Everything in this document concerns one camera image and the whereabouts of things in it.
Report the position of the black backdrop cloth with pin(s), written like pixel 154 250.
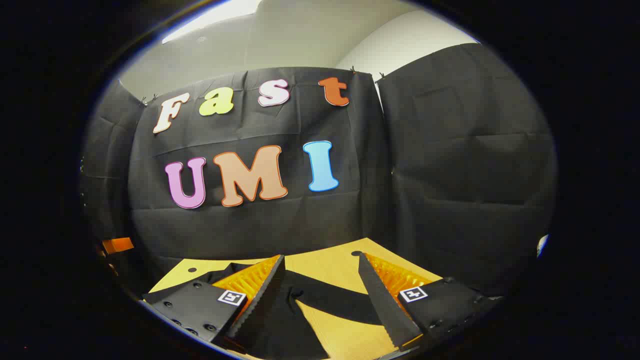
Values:
pixel 450 175

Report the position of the black garment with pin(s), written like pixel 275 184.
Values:
pixel 280 330

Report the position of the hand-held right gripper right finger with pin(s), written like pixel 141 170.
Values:
pixel 385 305

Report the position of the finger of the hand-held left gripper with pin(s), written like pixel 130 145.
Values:
pixel 117 245

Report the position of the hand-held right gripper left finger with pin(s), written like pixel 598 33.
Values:
pixel 260 305

